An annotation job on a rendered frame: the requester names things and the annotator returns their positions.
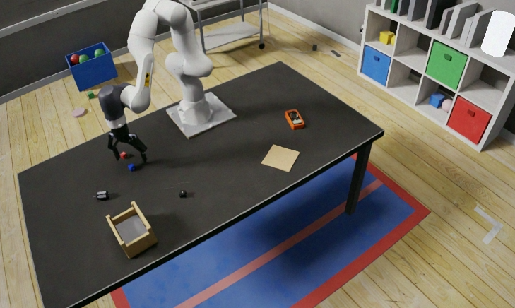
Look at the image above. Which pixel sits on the beige flat mat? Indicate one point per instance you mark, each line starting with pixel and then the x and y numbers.
pixel 280 158

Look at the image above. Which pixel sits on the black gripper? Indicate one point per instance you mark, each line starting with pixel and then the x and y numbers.
pixel 122 135

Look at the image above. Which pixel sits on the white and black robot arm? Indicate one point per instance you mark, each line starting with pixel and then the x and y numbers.
pixel 186 64

